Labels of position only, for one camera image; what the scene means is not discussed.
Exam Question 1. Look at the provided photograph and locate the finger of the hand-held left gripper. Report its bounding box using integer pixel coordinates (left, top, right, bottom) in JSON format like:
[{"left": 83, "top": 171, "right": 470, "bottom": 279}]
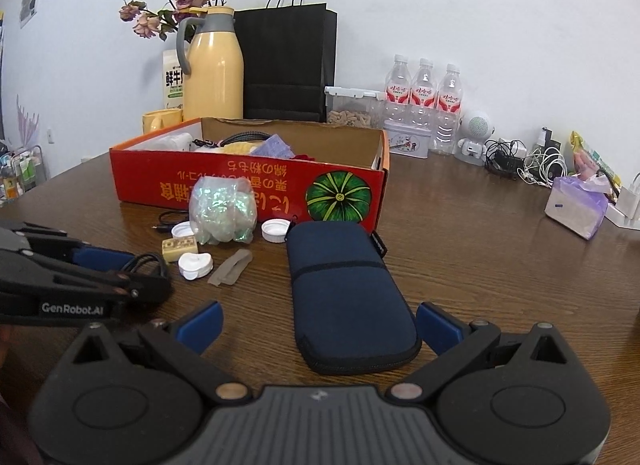
[
  {"left": 0, "top": 254, "right": 174, "bottom": 307},
  {"left": 0, "top": 222, "right": 137, "bottom": 272}
]

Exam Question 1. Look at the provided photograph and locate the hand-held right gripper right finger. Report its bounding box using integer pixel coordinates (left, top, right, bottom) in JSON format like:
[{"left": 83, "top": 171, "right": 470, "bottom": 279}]
[{"left": 387, "top": 301, "right": 571, "bottom": 402}]

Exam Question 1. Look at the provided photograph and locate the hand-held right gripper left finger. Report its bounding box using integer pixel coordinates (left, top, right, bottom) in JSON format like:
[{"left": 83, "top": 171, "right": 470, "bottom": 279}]
[{"left": 70, "top": 300, "right": 251, "bottom": 402}]

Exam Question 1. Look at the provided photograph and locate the black thin cable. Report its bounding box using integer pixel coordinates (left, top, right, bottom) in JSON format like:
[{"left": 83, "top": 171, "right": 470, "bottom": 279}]
[{"left": 151, "top": 211, "right": 192, "bottom": 235}]

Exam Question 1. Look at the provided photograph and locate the navy zip pouch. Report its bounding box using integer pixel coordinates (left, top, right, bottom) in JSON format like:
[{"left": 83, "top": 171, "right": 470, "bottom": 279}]
[{"left": 285, "top": 221, "right": 422, "bottom": 376}]

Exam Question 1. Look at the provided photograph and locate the iridescent glitter bag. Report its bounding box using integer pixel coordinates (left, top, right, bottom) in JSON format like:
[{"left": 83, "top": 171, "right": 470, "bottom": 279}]
[{"left": 189, "top": 175, "right": 258, "bottom": 246}]

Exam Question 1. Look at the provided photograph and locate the white ridged lid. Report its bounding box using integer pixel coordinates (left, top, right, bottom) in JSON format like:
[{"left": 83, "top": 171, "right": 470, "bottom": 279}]
[{"left": 261, "top": 219, "right": 291, "bottom": 245}]

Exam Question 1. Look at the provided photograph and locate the clear cotton container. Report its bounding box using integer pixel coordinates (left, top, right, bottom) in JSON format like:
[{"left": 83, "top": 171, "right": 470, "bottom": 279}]
[{"left": 149, "top": 132, "right": 194, "bottom": 152}]

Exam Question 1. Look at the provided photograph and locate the red cardboard box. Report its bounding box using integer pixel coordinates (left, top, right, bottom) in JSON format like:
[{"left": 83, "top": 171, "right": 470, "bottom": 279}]
[{"left": 110, "top": 117, "right": 390, "bottom": 223}]

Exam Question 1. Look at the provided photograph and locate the grey braided cable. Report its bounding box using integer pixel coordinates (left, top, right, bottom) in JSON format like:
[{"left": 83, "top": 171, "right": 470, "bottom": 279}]
[{"left": 220, "top": 131, "right": 274, "bottom": 146}]

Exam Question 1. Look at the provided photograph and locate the purple knit cloth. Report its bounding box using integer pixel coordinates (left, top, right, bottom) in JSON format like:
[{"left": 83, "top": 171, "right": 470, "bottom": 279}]
[{"left": 250, "top": 134, "right": 296, "bottom": 158}]

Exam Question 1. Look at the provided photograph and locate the wooden tile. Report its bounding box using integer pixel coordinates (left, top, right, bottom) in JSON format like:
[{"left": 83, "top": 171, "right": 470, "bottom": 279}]
[{"left": 162, "top": 237, "right": 199, "bottom": 263}]

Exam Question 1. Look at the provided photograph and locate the white heart-shaped case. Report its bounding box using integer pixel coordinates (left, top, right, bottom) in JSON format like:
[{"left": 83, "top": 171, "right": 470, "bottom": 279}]
[{"left": 178, "top": 252, "right": 215, "bottom": 281}]

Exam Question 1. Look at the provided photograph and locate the beige bandage strip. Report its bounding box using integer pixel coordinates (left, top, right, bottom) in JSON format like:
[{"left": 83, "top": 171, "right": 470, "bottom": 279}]
[{"left": 207, "top": 250, "right": 253, "bottom": 288}]

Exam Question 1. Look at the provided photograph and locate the storage rack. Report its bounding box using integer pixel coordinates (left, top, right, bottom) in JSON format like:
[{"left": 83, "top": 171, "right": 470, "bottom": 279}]
[{"left": 0, "top": 142, "right": 49, "bottom": 206}]

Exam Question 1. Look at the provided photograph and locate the yellow mug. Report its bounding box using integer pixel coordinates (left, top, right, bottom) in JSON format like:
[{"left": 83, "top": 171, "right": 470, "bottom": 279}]
[{"left": 142, "top": 109, "right": 183, "bottom": 134}]

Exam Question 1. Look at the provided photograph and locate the purple tissue pack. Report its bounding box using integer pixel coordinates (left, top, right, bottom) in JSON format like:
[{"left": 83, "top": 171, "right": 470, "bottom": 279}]
[{"left": 545, "top": 176, "right": 610, "bottom": 241}]

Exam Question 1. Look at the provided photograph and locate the white milk carton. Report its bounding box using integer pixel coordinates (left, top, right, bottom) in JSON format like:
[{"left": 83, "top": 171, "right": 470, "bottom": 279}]
[{"left": 162, "top": 50, "right": 187, "bottom": 110}]

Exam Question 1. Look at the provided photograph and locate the white tin box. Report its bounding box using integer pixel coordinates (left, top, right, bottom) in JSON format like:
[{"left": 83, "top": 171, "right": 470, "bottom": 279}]
[{"left": 384, "top": 120, "right": 432, "bottom": 160}]

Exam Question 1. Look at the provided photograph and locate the white robot toy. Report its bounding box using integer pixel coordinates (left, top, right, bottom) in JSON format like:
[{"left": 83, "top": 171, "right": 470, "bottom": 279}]
[{"left": 454, "top": 111, "right": 496, "bottom": 166}]

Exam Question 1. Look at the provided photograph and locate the yellow thermos jug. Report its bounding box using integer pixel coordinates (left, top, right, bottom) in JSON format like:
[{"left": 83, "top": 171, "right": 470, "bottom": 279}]
[{"left": 177, "top": 7, "right": 245, "bottom": 122}]

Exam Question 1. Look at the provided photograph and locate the clear water bottle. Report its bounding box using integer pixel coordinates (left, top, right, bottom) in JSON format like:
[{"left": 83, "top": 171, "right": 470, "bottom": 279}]
[
  {"left": 411, "top": 59, "right": 439, "bottom": 126},
  {"left": 384, "top": 56, "right": 414, "bottom": 122},
  {"left": 433, "top": 64, "right": 464, "bottom": 156}
]

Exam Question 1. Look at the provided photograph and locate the white charger block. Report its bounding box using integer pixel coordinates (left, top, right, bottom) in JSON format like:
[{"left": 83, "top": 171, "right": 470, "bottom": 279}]
[{"left": 606, "top": 180, "right": 640, "bottom": 232}]

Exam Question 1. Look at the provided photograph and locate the yellow green snack packet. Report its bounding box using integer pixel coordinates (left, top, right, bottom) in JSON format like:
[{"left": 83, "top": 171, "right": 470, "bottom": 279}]
[{"left": 571, "top": 131, "right": 623, "bottom": 192}]

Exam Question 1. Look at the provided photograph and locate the clear seed container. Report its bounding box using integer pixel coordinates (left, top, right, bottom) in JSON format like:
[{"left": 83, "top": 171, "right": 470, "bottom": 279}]
[{"left": 325, "top": 86, "right": 387, "bottom": 129}]

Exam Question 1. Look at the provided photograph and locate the black paper bag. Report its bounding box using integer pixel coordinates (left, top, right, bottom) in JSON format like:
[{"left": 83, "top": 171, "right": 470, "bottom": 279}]
[{"left": 234, "top": 0, "right": 338, "bottom": 123}]

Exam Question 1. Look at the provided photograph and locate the black cable tangle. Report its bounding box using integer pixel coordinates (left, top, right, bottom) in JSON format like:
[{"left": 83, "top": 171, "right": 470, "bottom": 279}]
[{"left": 484, "top": 139, "right": 526, "bottom": 180}]

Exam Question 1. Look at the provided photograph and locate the white cable tangle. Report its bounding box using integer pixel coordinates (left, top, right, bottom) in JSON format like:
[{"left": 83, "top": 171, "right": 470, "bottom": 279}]
[{"left": 517, "top": 145, "right": 569, "bottom": 189}]

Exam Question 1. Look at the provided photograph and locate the wall poster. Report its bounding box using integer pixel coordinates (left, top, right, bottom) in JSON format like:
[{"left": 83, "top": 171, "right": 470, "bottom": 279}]
[{"left": 19, "top": 0, "right": 44, "bottom": 29}]

